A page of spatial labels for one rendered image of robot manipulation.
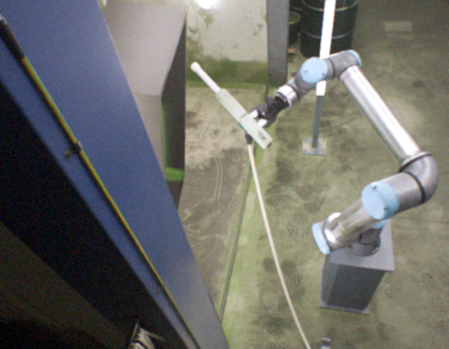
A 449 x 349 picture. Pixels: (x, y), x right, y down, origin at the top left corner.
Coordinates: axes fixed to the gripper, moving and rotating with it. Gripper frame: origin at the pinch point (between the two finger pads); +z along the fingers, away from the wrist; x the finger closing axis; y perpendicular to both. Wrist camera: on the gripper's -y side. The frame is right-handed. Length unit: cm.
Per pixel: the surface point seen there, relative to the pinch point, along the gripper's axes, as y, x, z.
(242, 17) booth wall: 136, 126, -107
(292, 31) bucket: 216, 123, -180
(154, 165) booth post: -80, -20, 40
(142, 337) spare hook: -56, -39, 64
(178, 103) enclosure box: 46, 51, 5
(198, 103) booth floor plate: 196, 115, -39
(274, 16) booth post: 131, 104, -127
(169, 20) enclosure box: -9, 56, -6
